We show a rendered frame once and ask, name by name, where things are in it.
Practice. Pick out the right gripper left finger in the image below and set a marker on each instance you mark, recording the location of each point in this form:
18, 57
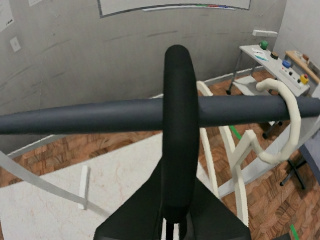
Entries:
138, 217

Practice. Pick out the black wire hanger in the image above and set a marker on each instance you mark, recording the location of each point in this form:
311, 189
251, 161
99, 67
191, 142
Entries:
180, 136

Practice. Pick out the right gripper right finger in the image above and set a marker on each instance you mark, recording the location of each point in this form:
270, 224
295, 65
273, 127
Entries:
210, 219

